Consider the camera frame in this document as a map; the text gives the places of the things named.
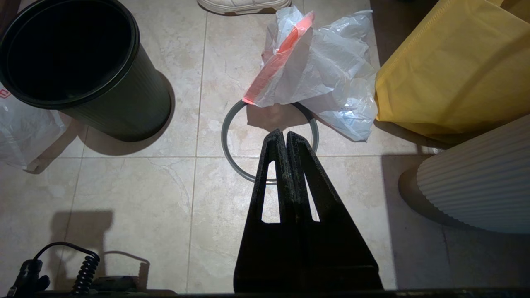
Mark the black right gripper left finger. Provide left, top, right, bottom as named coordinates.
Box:
left=233, top=128, right=306, bottom=291

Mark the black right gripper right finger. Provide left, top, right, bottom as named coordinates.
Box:
left=286, top=131, right=384, bottom=291

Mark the grey bin ring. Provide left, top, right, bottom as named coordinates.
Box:
left=221, top=99, right=319, bottom=185

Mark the used translucent trash bag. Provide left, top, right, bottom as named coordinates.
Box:
left=242, top=5, right=378, bottom=142

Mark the black round trash bin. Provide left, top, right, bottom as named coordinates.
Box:
left=0, top=0, right=172, bottom=142

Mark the yellow fabric bag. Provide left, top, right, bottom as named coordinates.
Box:
left=375, top=0, right=530, bottom=145

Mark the fresh white plastic bag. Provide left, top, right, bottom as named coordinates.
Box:
left=0, top=83, right=69, bottom=170

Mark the pale ribbed round bin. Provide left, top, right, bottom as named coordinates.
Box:
left=416, top=114, right=530, bottom=234

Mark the white left sneaker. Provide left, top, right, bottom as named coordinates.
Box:
left=197, top=0, right=292, bottom=16

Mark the black coiled cable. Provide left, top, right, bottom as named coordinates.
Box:
left=74, top=253, right=101, bottom=295

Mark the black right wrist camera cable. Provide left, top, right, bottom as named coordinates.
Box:
left=8, top=242, right=101, bottom=296

